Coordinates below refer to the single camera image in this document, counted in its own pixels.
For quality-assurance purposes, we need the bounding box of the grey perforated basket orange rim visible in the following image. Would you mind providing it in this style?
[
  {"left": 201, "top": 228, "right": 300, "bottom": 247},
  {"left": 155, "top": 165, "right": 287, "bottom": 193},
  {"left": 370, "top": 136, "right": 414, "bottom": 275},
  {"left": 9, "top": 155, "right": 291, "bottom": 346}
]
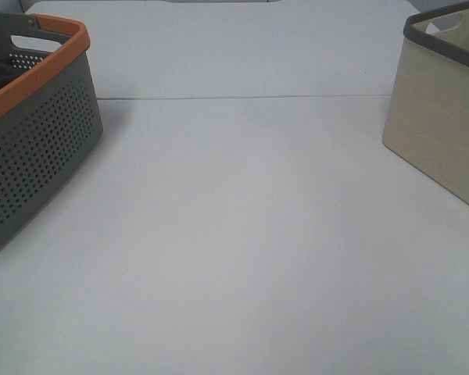
[{"left": 0, "top": 12, "right": 103, "bottom": 250}]

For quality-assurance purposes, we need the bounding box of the beige bin grey rim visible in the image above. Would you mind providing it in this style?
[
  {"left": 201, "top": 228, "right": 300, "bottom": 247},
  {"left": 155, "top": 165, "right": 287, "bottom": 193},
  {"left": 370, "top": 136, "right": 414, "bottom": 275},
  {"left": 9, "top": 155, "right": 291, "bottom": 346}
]
[{"left": 382, "top": 1, "right": 469, "bottom": 205}]

